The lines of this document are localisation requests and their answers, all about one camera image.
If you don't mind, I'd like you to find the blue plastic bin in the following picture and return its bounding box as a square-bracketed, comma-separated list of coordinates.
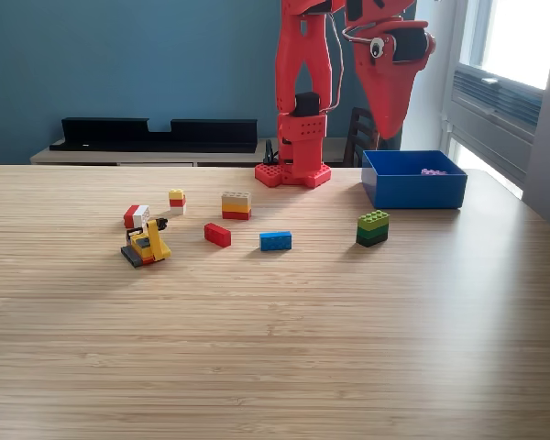
[360, 149, 468, 210]

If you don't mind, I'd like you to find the green lego brick stack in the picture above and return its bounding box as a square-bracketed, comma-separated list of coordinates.
[355, 209, 391, 248]

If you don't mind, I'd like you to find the tan orange red lego stack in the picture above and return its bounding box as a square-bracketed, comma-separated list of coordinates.
[220, 190, 253, 221]

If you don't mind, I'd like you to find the light blue lego brick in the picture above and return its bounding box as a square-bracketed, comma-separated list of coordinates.
[258, 230, 293, 253]

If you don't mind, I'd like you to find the red white lego brick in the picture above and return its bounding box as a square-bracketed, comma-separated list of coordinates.
[122, 203, 151, 230]

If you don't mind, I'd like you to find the dark wooden chair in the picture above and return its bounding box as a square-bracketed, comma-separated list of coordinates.
[342, 106, 391, 168]

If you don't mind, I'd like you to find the white framed window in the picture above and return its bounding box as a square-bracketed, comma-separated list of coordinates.
[457, 0, 550, 92]

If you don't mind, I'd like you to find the grey ventilation unit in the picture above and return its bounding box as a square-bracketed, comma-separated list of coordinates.
[446, 63, 545, 187]

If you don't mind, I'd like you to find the small yellow red white stack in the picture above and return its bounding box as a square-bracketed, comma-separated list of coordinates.
[168, 188, 188, 216]

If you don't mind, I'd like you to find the black shelf unit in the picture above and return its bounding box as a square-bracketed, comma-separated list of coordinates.
[49, 117, 259, 154]

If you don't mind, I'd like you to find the yellow toy digger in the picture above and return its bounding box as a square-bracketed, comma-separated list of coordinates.
[120, 217, 172, 270]

